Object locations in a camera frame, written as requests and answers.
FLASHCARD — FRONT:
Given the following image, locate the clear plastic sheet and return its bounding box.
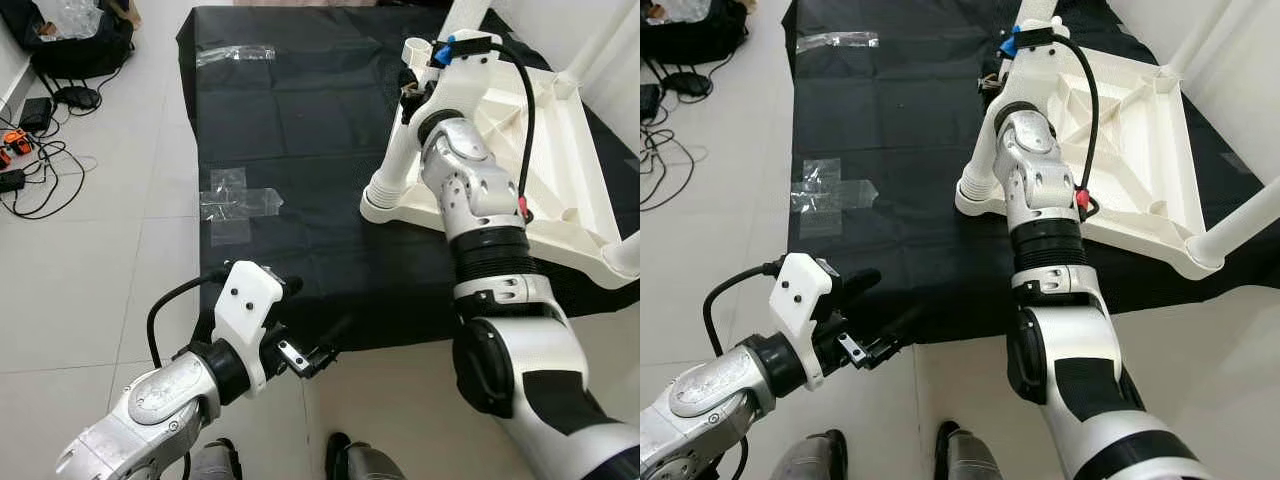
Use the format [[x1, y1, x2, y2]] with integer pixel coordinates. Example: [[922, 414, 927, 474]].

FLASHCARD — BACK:
[[790, 158, 882, 240], [198, 167, 287, 249]]

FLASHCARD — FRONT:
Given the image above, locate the black tablecloth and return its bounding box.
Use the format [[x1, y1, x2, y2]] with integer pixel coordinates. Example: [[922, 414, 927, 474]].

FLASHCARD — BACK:
[[782, 0, 1280, 347], [177, 5, 641, 354]]

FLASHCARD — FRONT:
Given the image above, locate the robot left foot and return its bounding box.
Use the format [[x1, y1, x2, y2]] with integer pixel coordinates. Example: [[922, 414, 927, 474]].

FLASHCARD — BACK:
[[190, 437, 244, 480], [775, 430, 852, 480]]

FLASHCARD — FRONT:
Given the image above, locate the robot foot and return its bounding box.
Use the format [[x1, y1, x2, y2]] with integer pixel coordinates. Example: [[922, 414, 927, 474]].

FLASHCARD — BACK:
[[935, 420, 1007, 480], [325, 432, 407, 480], [190, 437, 244, 480], [775, 430, 852, 480]]

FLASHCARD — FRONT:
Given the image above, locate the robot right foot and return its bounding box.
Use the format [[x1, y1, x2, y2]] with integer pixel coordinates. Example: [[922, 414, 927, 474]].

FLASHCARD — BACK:
[[325, 432, 407, 480], [935, 420, 1007, 480]]

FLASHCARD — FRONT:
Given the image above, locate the clear plastic hardware bag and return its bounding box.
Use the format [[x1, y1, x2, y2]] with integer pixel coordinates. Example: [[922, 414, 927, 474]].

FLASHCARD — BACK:
[[795, 32, 882, 54], [195, 45, 277, 69]]

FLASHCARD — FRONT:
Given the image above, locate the crumpled clear plastic bag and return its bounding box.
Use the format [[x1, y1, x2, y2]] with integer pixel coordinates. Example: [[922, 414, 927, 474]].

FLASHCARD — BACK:
[[45, 0, 107, 42], [655, 0, 717, 24]]

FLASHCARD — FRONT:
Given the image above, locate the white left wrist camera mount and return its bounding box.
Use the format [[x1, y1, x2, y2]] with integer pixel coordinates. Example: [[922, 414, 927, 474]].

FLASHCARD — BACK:
[[213, 262, 287, 397], [770, 253, 837, 392]]

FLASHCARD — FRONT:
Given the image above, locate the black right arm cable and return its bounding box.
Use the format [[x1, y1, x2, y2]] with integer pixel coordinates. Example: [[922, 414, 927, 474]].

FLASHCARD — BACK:
[[1020, 30, 1102, 222], [455, 40, 538, 224]]

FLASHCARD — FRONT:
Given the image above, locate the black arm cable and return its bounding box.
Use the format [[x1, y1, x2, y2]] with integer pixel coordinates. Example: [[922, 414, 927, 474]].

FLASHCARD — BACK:
[[703, 258, 784, 357], [147, 268, 230, 370], [455, 40, 538, 224], [1020, 30, 1102, 222]]

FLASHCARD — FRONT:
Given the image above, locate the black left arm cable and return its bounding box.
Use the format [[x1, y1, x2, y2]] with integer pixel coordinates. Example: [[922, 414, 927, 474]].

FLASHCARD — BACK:
[[703, 258, 784, 357], [147, 268, 230, 370]]

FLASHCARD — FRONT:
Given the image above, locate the black floor cable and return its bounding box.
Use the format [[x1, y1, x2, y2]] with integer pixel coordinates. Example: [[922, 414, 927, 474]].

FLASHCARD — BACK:
[[0, 135, 92, 222], [640, 125, 697, 212]]

